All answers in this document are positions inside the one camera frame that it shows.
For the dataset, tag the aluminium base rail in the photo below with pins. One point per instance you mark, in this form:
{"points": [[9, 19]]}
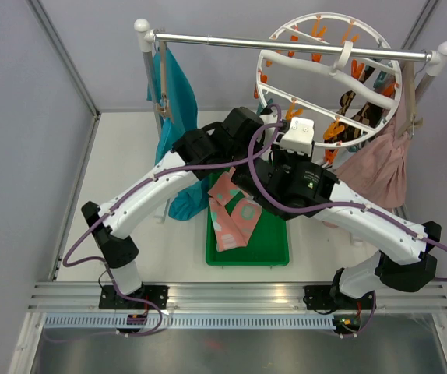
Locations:
{"points": [[228, 297]]}

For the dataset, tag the wooden left clip hanger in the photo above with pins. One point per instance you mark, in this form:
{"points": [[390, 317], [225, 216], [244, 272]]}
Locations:
{"points": [[163, 107]]}

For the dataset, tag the pink pleated skirt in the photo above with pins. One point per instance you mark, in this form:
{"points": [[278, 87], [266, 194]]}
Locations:
{"points": [[378, 171]]}

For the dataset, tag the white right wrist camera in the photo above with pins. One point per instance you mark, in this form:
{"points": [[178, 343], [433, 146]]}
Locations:
{"points": [[299, 137]]}

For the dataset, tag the brown argyle sock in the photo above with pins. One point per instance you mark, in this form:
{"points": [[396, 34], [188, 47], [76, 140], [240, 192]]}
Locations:
{"points": [[345, 102], [369, 115]]}

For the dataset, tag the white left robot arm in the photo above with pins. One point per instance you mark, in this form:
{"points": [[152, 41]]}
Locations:
{"points": [[193, 156]]}

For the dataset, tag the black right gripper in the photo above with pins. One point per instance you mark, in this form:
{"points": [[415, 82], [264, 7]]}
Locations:
{"points": [[279, 153]]}

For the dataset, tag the wooden clip hanger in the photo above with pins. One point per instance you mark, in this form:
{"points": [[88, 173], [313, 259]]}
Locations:
{"points": [[163, 107], [406, 115]]}

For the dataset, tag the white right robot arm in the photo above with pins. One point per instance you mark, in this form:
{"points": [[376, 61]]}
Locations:
{"points": [[292, 186]]}

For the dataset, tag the metal clothes rack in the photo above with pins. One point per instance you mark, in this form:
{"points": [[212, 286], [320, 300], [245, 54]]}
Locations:
{"points": [[434, 61]]}

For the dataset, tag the pink patterned sock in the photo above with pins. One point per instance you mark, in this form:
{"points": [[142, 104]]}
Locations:
{"points": [[229, 195], [229, 228]]}

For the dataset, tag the white round clip hanger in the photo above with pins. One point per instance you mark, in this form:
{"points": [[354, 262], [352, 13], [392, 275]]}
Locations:
{"points": [[315, 81]]}

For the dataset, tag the wooden right clip hanger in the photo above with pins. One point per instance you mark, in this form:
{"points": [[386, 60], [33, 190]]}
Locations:
{"points": [[406, 115]]}

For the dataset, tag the green plastic tray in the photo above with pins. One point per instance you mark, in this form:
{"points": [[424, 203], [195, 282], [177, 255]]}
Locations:
{"points": [[268, 245]]}

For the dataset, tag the white slotted cable duct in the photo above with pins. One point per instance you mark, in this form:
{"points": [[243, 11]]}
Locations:
{"points": [[187, 322]]}

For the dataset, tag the teal cloth on hanger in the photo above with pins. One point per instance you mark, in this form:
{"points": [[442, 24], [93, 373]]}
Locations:
{"points": [[184, 114]]}

